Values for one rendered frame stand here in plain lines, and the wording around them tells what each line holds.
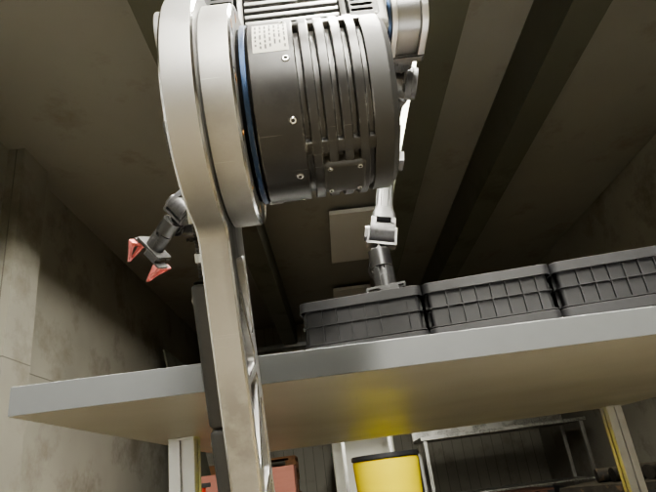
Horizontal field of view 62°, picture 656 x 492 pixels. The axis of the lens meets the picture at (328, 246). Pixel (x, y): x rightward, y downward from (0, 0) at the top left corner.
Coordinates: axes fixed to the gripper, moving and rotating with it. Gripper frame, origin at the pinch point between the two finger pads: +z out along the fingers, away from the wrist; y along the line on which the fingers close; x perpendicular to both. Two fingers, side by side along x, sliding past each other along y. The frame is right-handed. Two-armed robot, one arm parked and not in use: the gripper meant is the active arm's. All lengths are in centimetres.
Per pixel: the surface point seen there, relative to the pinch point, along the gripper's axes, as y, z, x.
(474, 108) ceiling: -79, -181, -205
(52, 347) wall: 245, -76, -210
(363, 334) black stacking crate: 7.1, 3.2, 8.5
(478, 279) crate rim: -21.9, -4.2, 8.4
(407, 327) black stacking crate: -3.3, 3.6, 8.1
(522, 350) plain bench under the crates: -18, 20, 57
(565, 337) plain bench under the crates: -25, 19, 56
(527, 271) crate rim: -33.1, -3.8, 8.0
